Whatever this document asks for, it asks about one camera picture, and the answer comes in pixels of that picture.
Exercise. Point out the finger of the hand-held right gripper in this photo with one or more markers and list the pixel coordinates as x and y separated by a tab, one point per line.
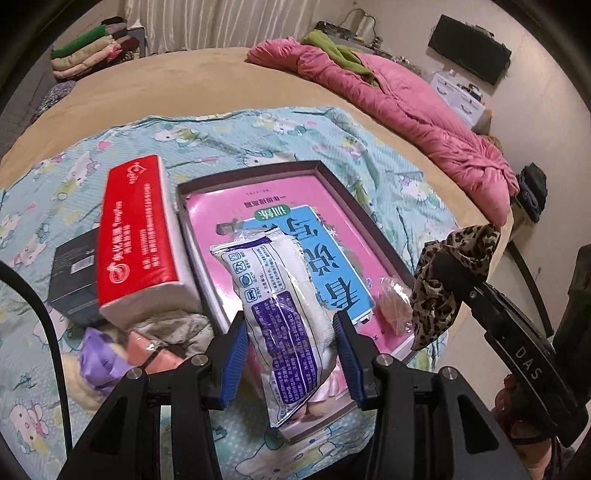
457	277

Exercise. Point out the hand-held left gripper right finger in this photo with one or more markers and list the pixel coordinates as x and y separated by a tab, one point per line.
349	364

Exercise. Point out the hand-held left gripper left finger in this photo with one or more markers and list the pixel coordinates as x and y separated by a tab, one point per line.
233	360

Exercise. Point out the leopard print scrunchie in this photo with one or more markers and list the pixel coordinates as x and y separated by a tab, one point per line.
429	304

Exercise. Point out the white cotton pad packet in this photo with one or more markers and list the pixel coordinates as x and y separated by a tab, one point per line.
281	314

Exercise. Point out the person's right hand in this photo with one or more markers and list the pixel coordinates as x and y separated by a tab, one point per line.
508	406

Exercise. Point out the grey cloth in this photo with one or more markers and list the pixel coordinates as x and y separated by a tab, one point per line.
184	327

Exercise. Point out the clear bag with pink item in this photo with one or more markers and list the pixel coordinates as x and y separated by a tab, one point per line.
395	304

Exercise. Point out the dark bag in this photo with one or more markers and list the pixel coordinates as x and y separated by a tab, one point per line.
531	189

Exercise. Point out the purple cloth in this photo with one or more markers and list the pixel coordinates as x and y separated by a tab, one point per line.
99	355

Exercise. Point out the cream fluffy cloth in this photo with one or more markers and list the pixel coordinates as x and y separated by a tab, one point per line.
81	387

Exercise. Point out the pink and blue book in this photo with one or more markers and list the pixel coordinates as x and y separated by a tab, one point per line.
277	203

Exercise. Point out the red tissue pack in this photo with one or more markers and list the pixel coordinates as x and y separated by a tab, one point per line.
134	221

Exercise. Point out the pink quilt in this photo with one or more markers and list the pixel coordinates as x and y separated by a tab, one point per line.
415	106

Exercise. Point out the white dresser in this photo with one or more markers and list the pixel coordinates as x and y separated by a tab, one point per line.
457	97

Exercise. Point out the black box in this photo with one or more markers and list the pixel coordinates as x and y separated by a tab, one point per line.
74	272

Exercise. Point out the teal cartoon printed blanket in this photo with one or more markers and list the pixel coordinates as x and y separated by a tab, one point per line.
277	134

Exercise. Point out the green garment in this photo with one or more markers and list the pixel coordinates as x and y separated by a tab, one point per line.
341	55

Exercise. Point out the cluttered side table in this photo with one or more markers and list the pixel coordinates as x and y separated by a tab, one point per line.
332	27

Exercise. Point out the bed with tan sheet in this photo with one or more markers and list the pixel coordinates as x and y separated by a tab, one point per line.
184	83

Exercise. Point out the floral cloth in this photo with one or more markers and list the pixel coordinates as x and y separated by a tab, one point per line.
53	97

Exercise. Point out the white curtain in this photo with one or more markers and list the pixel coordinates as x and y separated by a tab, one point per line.
207	23

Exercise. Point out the stack of folded clothes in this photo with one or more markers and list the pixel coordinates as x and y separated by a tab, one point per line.
87	50

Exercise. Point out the black wall television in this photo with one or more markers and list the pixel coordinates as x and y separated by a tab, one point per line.
466	46

